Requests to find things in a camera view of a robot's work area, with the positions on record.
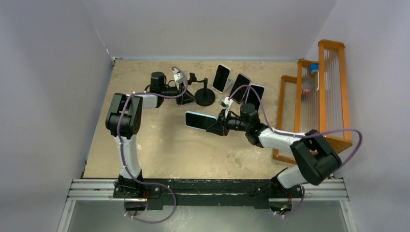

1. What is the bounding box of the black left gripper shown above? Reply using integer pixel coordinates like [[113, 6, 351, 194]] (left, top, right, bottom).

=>
[[161, 82, 196, 105]]

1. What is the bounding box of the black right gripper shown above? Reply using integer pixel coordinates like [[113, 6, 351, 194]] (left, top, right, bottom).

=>
[[207, 109, 249, 137]]

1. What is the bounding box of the black round base phone stand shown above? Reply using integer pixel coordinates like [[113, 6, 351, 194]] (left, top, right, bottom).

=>
[[189, 72, 216, 106]]

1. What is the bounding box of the blue case phone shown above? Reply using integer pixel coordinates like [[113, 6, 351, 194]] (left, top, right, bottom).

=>
[[184, 111, 217, 131]]

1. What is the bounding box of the white case phone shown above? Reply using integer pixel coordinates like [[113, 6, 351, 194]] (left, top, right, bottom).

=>
[[212, 64, 231, 93]]

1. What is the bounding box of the silver metal phone stand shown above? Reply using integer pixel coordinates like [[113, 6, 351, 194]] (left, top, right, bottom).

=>
[[224, 78, 232, 92]]

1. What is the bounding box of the lilac case phone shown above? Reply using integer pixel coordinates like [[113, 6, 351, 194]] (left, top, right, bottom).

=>
[[244, 84, 265, 111]]

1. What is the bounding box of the purple case phone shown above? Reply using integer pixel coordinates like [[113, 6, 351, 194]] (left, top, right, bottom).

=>
[[229, 73, 251, 103]]

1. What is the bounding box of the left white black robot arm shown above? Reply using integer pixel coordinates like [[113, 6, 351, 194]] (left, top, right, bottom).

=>
[[105, 70, 197, 198]]

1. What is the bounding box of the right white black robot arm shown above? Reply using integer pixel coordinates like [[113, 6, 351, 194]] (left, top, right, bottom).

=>
[[206, 103, 342, 197]]

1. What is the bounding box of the red black stamp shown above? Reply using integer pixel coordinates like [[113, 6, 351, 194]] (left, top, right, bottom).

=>
[[301, 88, 310, 102]]

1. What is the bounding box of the orange wooden tiered rack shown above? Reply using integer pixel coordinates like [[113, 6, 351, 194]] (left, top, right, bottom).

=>
[[273, 39, 353, 165]]

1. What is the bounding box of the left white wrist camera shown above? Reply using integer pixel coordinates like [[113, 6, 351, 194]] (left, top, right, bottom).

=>
[[173, 72, 186, 85]]

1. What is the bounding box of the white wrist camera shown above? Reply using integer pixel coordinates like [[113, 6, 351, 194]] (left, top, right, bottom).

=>
[[219, 97, 234, 117], [173, 72, 186, 85]]

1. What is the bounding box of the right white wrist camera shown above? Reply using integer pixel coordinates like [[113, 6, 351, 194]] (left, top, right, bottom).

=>
[[219, 97, 234, 117]]

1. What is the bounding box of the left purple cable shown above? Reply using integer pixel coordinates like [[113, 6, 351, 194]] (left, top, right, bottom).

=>
[[116, 66, 189, 225]]

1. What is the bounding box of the purple cable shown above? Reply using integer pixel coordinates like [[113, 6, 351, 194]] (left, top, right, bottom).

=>
[[229, 84, 363, 218], [116, 66, 189, 225]]

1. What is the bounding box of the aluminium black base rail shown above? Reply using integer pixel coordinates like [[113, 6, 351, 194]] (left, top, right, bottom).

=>
[[58, 178, 357, 232]]

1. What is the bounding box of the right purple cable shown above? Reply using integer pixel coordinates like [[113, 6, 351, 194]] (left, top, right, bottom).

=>
[[229, 84, 363, 218]]

